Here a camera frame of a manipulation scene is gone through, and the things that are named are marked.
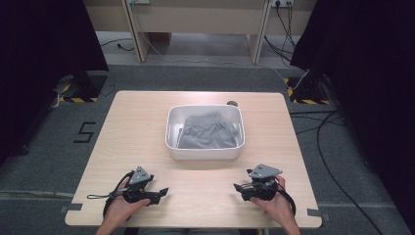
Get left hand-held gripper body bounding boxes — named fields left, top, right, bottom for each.
left=121, top=165, right=156, bottom=204

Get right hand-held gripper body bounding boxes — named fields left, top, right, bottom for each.
left=247, top=163, right=284, bottom=202

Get white plastic bin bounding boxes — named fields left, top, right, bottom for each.
left=164, top=104, right=246, bottom=161

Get grey pants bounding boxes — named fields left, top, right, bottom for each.
left=176, top=112, right=239, bottom=150

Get person's right hand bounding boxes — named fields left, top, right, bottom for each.
left=250, top=175, right=295, bottom=226

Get person's left hand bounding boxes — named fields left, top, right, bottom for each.
left=106, top=177, right=152, bottom=226

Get stand base with hazard tape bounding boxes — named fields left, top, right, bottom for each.
left=58, top=70, right=109, bottom=104
left=283, top=76, right=331, bottom=106

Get dark curtain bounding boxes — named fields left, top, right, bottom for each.
left=0, top=0, right=110, bottom=167
left=289, top=0, right=415, bottom=226

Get beige wooden desk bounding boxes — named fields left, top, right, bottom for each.
left=82, top=0, right=317, bottom=65

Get black wrist strap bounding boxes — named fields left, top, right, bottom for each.
left=86, top=169, right=135, bottom=220
left=276, top=188, right=298, bottom=217

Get long black floor cable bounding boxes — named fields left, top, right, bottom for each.
left=315, top=111, right=386, bottom=235

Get short black floor cable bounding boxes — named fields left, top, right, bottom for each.
left=99, top=37, right=135, bottom=53

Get bundle of black plug cables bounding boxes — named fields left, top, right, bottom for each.
left=263, top=2, right=299, bottom=68

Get white wall power outlet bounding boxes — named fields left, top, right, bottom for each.
left=271, top=0, right=295, bottom=9

